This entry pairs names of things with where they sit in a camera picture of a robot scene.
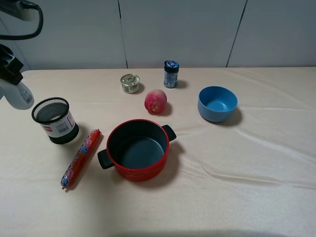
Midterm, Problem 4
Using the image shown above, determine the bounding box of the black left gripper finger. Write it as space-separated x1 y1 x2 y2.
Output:
0 44 24 85

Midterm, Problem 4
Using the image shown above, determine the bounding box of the white bottle with black cap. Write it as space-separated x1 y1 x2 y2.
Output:
0 79 34 110

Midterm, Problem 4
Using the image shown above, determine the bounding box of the black mesh pen holder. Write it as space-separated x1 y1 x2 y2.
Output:
32 97 79 145

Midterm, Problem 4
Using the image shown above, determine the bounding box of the orange wrapped sausage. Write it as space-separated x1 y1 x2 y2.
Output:
60 129 102 190

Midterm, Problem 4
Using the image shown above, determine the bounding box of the small green tin can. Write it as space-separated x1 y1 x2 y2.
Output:
120 74 140 94

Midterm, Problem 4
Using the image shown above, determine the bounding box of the pink peach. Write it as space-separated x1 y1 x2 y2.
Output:
144 89 167 114

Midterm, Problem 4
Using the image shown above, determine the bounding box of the blue labelled small jar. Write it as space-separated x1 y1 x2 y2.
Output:
164 60 179 88

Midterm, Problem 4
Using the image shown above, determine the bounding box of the blue plastic bowl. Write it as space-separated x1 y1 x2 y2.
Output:
197 86 238 122

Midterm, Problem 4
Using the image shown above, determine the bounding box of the beige tablecloth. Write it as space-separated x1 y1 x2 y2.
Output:
0 67 316 237

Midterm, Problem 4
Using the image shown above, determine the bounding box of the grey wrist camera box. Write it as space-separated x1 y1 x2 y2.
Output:
0 0 35 21

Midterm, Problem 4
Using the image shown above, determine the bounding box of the black camera cable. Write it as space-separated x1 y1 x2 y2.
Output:
0 0 44 40

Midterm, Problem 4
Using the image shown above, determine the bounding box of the red pot with black handles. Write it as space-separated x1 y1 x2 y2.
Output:
97 119 177 182

